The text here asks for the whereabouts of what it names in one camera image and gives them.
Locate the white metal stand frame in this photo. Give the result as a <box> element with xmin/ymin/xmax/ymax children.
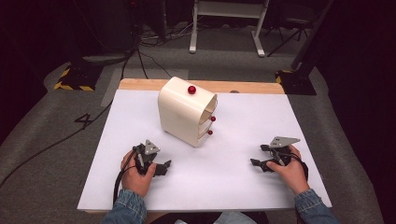
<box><xmin>189</xmin><ymin>0</ymin><xmax>271</xmax><ymax>58</ymax></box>

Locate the black tripod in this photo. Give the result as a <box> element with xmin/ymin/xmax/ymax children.
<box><xmin>266</xmin><ymin>10</ymin><xmax>313</xmax><ymax>58</ymax></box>

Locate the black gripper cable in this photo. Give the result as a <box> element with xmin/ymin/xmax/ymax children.
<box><xmin>112</xmin><ymin>148</ymin><xmax>138</xmax><ymax>207</ymax></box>

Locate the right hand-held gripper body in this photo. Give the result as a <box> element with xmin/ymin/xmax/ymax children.
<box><xmin>268</xmin><ymin>135</ymin><xmax>302</xmax><ymax>166</ymax></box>

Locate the long black floor cable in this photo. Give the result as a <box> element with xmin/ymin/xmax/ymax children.
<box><xmin>0</xmin><ymin>101</ymin><xmax>114</xmax><ymax>189</ymax></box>

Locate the person's right hand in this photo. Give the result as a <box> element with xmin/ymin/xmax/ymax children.
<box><xmin>265</xmin><ymin>144</ymin><xmax>310</xmax><ymax>196</ymax></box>

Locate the cream drawer with red knob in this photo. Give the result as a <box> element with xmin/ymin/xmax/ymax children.
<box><xmin>199</xmin><ymin>115</ymin><xmax>217</xmax><ymax>131</ymax></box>
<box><xmin>197</xmin><ymin>128</ymin><xmax>215</xmax><ymax>147</ymax></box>

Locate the white table mat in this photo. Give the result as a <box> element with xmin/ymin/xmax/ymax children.
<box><xmin>77</xmin><ymin>89</ymin><xmax>332</xmax><ymax>214</ymax></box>

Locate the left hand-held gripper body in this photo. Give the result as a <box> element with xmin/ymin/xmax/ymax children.
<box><xmin>132</xmin><ymin>139</ymin><xmax>162</xmax><ymax>175</ymax></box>

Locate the black slanted stand pole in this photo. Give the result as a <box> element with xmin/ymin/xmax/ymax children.
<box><xmin>290</xmin><ymin>0</ymin><xmax>336</xmax><ymax>73</ymax></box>

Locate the black wrist strap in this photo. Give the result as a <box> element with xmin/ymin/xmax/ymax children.
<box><xmin>289</xmin><ymin>151</ymin><xmax>310</xmax><ymax>182</ymax></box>

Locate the black yellow striped stand base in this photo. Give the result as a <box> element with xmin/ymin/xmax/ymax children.
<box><xmin>52</xmin><ymin>63</ymin><xmax>104</xmax><ymax>92</ymax></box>
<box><xmin>275</xmin><ymin>69</ymin><xmax>318</xmax><ymax>96</ymax></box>

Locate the person's left hand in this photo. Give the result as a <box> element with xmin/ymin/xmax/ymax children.
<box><xmin>120</xmin><ymin>149</ymin><xmax>158</xmax><ymax>198</ymax></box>

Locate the bundle of floor cables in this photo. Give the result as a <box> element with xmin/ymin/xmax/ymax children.
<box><xmin>120</xmin><ymin>18</ymin><xmax>195</xmax><ymax>80</ymax></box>

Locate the cream mini drawer cabinet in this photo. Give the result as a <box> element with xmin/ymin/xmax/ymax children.
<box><xmin>157</xmin><ymin>76</ymin><xmax>219</xmax><ymax>148</ymax></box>

